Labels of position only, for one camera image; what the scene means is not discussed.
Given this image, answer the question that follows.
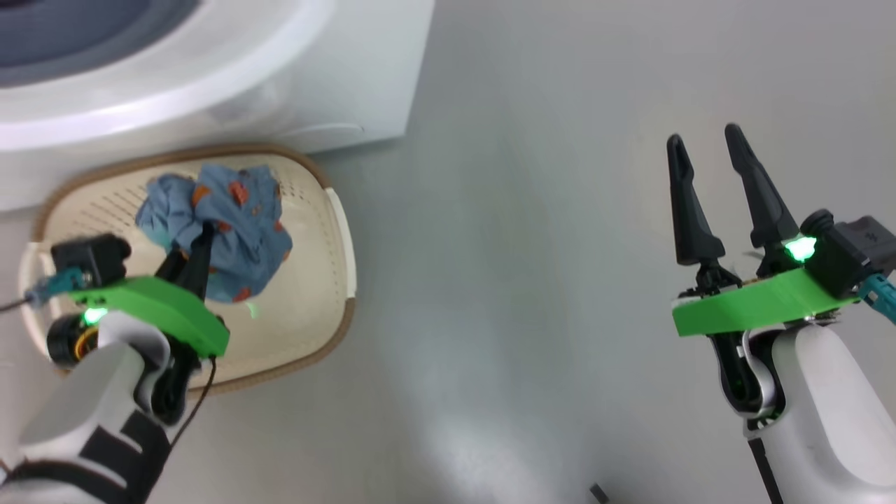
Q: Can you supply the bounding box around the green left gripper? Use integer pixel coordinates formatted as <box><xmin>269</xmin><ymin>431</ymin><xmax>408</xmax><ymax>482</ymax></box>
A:
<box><xmin>70</xmin><ymin>223</ymin><xmax>230</xmax><ymax>358</ymax></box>

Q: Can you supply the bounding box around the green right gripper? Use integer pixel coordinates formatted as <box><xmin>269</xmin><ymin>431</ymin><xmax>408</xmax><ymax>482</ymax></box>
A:
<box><xmin>666</xmin><ymin>125</ymin><xmax>858</xmax><ymax>338</ymax></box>

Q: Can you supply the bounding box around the blue patterned garment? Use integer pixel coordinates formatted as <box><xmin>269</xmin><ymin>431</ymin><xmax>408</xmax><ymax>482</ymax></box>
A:
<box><xmin>135</xmin><ymin>163</ymin><xmax>293</xmax><ymax>303</ymax></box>

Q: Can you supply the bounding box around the white front-load washing machine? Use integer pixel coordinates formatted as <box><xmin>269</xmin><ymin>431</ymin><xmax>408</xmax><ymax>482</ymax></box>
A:
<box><xmin>0</xmin><ymin>0</ymin><xmax>435</xmax><ymax>211</ymax></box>

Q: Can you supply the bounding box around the grey rubber door gasket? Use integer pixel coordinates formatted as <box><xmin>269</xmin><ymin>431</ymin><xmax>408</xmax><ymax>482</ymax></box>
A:
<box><xmin>0</xmin><ymin>0</ymin><xmax>200</xmax><ymax>88</ymax></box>

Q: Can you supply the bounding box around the cream perforated laundry basket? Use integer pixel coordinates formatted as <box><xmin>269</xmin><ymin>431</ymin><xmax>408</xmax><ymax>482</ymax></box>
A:
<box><xmin>17</xmin><ymin>143</ymin><xmax>358</xmax><ymax>396</ymax></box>

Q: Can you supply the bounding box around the teal left camera connector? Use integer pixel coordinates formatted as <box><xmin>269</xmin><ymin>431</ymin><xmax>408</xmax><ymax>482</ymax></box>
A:
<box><xmin>27</xmin><ymin>269</ymin><xmax>86</xmax><ymax>305</ymax></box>

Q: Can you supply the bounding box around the teal camera connector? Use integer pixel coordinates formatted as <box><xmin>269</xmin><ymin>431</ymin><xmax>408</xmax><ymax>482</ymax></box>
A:
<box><xmin>857</xmin><ymin>274</ymin><xmax>896</xmax><ymax>324</ymax></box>
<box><xmin>27</xmin><ymin>269</ymin><xmax>86</xmax><ymax>305</ymax></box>

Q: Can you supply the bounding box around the thin brown left gripper cable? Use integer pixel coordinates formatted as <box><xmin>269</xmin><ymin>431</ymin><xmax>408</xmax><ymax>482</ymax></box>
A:
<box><xmin>168</xmin><ymin>356</ymin><xmax>218</xmax><ymax>449</ymax></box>

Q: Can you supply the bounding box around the teal right camera connector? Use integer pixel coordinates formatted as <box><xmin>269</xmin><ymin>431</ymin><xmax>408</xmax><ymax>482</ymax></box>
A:
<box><xmin>857</xmin><ymin>274</ymin><xmax>896</xmax><ymax>324</ymax></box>

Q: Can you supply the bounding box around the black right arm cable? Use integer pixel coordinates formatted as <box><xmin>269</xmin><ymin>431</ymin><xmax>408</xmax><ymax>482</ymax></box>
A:
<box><xmin>745</xmin><ymin>434</ymin><xmax>786</xmax><ymax>504</ymax></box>

